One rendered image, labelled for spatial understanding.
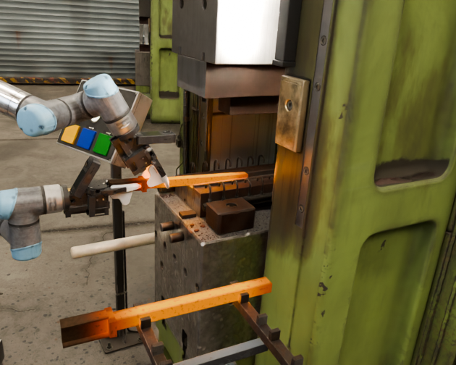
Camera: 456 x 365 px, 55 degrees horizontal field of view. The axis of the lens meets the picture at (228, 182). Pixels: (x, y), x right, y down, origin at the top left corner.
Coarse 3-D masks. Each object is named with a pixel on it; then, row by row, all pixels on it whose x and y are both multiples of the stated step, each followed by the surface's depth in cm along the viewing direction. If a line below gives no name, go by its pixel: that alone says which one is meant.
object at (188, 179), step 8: (176, 176) 133; (184, 176) 134; (192, 176) 134; (200, 176) 135; (208, 176) 136; (216, 176) 137; (224, 176) 138; (232, 176) 139; (240, 176) 141; (112, 184) 121; (120, 184) 122; (144, 184) 125; (160, 184) 128; (176, 184) 131; (184, 184) 132; (192, 184) 133
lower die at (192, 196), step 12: (240, 168) 155; (252, 168) 153; (264, 168) 154; (228, 180) 138; (240, 180) 140; (252, 180) 141; (264, 180) 142; (180, 192) 143; (192, 192) 134; (204, 192) 130; (216, 192) 131; (228, 192) 133; (240, 192) 135; (252, 192) 137; (264, 192) 140; (192, 204) 135; (252, 204) 139; (264, 204) 141; (204, 216) 132
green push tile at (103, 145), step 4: (100, 136) 164; (104, 136) 163; (108, 136) 162; (100, 140) 163; (104, 140) 162; (108, 140) 161; (96, 144) 164; (100, 144) 163; (104, 144) 161; (108, 144) 160; (96, 148) 163; (100, 148) 162; (104, 148) 161; (108, 148) 160; (96, 152) 163; (100, 152) 162; (104, 152) 160; (108, 152) 161
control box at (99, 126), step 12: (132, 96) 161; (144, 96) 163; (132, 108) 160; (144, 108) 165; (96, 120) 168; (144, 120) 166; (60, 132) 177; (108, 132) 163; (60, 144) 176; (96, 156) 163; (108, 156) 160
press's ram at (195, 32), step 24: (192, 0) 118; (216, 0) 106; (240, 0) 108; (264, 0) 111; (192, 24) 120; (216, 24) 108; (240, 24) 110; (264, 24) 114; (192, 48) 122; (216, 48) 110; (240, 48) 113; (264, 48) 116
